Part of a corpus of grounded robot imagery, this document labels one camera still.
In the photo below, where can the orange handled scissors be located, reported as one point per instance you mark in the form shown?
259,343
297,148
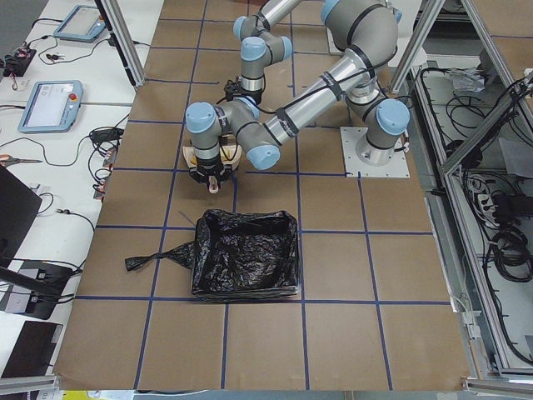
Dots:
7,160

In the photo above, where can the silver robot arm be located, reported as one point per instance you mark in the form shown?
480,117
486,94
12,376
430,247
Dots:
259,47
366,32

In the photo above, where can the blue teach pendant near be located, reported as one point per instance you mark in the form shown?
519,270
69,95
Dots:
52,107

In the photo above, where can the black laptop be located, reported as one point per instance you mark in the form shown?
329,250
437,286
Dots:
19,207

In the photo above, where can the blue teach pendant far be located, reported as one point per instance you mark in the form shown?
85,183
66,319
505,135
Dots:
83,24

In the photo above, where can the aluminium frame post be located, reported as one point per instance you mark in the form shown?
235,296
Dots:
120,35

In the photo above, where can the bin with black trash bag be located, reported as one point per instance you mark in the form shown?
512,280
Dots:
238,256

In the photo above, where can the blue teach pendant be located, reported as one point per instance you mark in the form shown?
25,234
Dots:
83,24
52,107

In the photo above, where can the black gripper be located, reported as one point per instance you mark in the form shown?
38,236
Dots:
206,170

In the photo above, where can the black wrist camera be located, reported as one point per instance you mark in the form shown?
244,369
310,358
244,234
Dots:
232,89

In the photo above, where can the cream plastic dustpan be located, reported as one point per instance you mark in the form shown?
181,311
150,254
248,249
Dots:
228,154

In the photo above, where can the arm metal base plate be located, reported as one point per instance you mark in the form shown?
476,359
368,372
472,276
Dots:
361,160

